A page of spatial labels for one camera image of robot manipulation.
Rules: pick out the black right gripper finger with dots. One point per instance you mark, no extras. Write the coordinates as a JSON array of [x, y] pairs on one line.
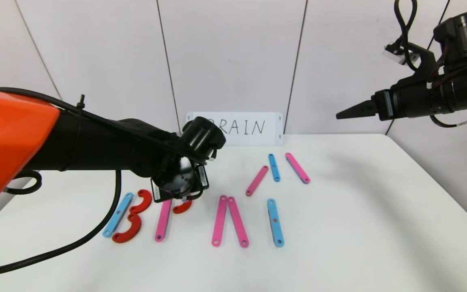
[[363, 109]]

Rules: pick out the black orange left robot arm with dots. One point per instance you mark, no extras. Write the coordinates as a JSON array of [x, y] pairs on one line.
[[95, 146]]

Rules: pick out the large red curved piece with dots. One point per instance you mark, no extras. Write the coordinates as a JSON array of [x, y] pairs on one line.
[[134, 231]]

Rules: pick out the light blue bar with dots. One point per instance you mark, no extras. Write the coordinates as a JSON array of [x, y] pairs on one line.
[[274, 167], [114, 222], [277, 233]]

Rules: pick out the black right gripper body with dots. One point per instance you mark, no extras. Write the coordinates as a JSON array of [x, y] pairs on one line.
[[386, 104]]

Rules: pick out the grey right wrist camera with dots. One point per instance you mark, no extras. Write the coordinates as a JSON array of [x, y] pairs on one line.
[[397, 54]]

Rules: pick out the black right camera bracket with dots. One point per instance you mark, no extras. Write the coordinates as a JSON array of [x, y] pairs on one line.
[[426, 65]]

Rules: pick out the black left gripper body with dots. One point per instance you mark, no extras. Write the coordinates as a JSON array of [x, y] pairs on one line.
[[202, 177]]

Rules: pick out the pink bar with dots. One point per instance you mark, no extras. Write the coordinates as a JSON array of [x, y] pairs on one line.
[[219, 221], [162, 221], [257, 181], [297, 167], [238, 222]]

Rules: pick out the small red curved piece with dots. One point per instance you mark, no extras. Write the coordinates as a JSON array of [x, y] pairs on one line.
[[184, 208], [147, 200]]

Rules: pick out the white BRAIN word card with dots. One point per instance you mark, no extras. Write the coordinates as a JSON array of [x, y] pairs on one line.
[[274, 138]]

